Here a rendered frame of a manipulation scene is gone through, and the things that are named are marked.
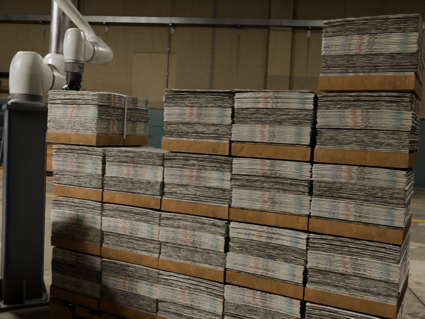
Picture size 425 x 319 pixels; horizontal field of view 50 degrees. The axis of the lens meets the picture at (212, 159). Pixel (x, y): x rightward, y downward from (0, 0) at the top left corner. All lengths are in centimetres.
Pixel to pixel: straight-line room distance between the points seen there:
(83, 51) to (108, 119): 43
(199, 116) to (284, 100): 33
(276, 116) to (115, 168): 72
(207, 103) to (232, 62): 694
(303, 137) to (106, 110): 88
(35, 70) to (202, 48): 644
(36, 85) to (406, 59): 172
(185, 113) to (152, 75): 711
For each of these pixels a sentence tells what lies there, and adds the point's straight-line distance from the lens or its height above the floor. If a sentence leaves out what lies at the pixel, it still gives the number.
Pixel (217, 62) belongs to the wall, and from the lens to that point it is 864.
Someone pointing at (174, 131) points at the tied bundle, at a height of 91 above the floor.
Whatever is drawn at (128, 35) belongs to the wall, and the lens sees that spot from 907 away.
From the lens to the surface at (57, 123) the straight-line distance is 213.
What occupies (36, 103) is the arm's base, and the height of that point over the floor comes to 101.
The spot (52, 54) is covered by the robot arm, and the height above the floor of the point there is 129.
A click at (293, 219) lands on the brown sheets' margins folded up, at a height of 64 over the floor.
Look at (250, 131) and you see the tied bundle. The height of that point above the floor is 92.
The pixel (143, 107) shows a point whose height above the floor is 101.
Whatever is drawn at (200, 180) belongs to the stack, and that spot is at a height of 74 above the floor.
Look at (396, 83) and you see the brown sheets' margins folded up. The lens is 149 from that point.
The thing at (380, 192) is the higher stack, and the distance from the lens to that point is 150.
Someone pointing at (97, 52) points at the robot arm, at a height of 128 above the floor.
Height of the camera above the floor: 91
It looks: 3 degrees down
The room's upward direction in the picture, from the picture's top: 3 degrees clockwise
